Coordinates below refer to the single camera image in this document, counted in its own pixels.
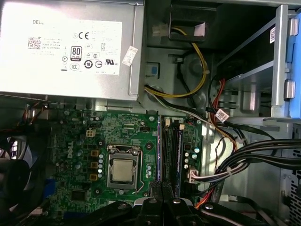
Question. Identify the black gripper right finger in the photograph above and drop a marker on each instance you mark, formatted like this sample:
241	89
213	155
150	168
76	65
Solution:
170	191

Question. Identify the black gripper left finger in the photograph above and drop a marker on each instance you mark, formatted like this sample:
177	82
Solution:
155	190

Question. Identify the blue RAM stick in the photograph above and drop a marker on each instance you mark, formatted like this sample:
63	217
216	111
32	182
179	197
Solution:
180	162

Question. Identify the black RAM slot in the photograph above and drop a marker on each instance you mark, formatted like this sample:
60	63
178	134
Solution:
166	150
173	155

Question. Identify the white board connector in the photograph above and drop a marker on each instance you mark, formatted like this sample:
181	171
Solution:
192	175

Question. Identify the silver CPU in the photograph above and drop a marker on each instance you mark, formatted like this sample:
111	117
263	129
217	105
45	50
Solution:
122	170

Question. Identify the CPU socket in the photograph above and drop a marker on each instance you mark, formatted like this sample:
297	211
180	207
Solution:
122	155

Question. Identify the metal socket cover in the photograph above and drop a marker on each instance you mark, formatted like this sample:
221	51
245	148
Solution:
109	169

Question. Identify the green motherboard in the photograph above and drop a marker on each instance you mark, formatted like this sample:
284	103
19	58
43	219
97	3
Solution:
127	131

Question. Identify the cream four pin connector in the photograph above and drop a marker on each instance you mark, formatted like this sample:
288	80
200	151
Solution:
90	133

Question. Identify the black PC case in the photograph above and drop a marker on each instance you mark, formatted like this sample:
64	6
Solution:
164	58

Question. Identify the silver power supply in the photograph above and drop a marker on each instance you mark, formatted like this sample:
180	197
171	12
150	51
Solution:
70	82

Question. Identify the black case fan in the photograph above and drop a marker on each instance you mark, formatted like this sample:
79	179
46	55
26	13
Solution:
14	146

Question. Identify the gray metal drive cage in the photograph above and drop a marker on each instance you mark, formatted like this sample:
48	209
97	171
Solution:
279	70

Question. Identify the blue disk carrier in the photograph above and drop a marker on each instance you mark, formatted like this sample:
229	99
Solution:
296	58

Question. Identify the white barcode sticker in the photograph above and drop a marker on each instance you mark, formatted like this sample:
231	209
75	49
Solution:
273	35

